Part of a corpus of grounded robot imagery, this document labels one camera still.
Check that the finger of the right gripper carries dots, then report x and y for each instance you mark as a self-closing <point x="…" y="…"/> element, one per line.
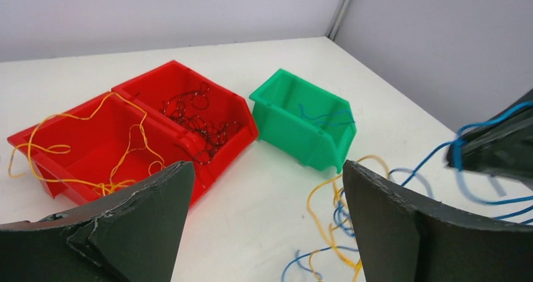
<point x="503" y="149"/>

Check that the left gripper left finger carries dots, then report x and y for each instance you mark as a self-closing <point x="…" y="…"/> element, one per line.
<point x="131" y="235"/>

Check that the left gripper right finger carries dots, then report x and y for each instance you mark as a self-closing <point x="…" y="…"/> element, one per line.
<point x="405" y="236"/>

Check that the red plastic bin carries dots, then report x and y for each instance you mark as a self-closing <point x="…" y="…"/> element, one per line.
<point x="141" y="126"/>

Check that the green plastic bin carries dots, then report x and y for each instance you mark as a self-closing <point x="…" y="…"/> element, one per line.
<point x="303" y="120"/>

